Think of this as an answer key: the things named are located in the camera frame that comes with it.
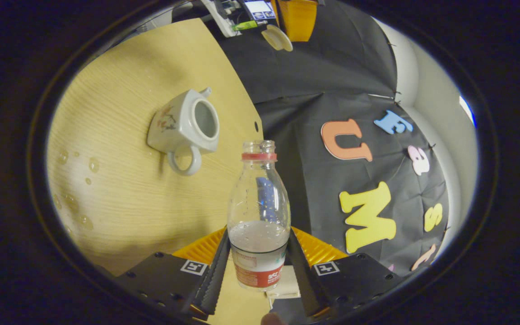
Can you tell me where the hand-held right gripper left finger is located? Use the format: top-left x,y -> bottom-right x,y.
115,227 -> 231,322

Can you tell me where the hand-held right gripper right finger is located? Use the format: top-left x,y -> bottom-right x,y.
286,227 -> 405,319

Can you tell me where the white teacup lid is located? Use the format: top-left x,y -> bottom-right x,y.
261,24 -> 293,52

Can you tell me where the clear plastic water bottle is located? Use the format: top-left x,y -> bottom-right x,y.
227,140 -> 291,292

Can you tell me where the white ceramic teacup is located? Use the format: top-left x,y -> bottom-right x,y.
147,87 -> 220,176

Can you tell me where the green drink bottle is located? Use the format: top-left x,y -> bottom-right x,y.
232,20 -> 269,32

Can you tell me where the white toaster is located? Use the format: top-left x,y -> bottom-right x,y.
265,265 -> 302,298

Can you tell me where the computer monitor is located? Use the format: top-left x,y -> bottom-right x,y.
243,0 -> 276,21

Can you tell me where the black backdrop cloth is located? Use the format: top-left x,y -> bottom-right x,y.
206,0 -> 450,277

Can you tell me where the white stand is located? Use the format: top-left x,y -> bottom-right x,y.
201,0 -> 242,38

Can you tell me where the grey rounded object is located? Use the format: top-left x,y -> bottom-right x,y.
136,9 -> 173,33

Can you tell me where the ceiling light panel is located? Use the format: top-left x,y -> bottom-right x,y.
459,95 -> 476,128

